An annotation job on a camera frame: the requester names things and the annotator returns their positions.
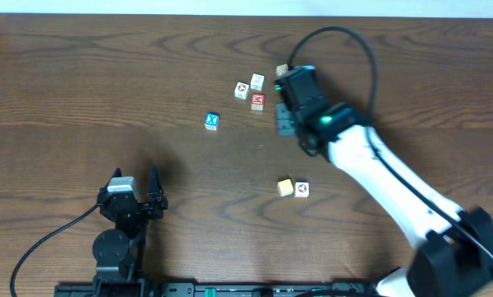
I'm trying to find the soccer ball wooden block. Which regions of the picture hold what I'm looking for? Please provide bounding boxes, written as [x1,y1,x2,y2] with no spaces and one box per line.
[295,181,310,198]

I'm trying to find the brown circle wooden block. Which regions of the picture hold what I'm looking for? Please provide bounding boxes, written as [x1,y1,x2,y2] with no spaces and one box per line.
[235,82,249,100]

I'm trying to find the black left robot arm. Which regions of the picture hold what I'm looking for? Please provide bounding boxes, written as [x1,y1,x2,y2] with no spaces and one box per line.
[92,167,168,283]

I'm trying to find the blue sided wooden block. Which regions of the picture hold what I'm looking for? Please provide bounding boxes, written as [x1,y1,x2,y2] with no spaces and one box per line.
[250,73,265,92]

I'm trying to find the blue X wooden block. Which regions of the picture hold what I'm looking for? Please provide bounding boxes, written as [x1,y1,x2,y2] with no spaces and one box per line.
[204,113,220,130]

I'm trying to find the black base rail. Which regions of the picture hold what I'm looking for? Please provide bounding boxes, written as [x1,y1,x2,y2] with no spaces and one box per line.
[54,282,378,297]

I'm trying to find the yellow top wooden block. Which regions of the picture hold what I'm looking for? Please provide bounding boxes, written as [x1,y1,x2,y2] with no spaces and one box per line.
[277,178,294,197]

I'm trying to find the yellow sided wooden block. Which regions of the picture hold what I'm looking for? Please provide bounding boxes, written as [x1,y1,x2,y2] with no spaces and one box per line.
[276,64,289,77]

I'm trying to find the red M wooden block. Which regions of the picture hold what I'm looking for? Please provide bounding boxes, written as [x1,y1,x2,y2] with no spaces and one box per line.
[251,93,266,111]

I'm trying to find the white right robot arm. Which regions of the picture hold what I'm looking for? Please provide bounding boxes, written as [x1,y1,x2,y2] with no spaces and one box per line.
[274,66,493,296]

